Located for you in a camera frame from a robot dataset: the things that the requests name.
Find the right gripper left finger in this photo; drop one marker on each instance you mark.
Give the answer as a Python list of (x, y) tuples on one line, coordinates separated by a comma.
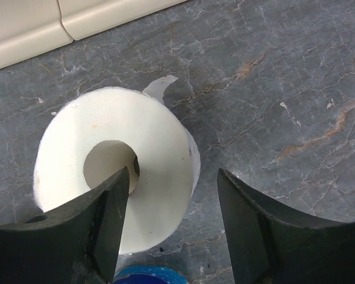
[(77, 242)]

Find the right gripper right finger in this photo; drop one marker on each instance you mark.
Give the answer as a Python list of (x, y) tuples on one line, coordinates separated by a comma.
[(270, 242)]

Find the plain white paper towel roll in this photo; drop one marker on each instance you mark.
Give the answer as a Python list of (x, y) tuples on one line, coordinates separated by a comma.
[(103, 131)]

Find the cream three-tier shelf rack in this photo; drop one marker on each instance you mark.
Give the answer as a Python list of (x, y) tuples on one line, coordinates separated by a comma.
[(31, 28)]

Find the blue wrapped paper towel roll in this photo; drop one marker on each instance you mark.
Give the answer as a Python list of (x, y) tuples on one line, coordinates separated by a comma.
[(139, 274)]

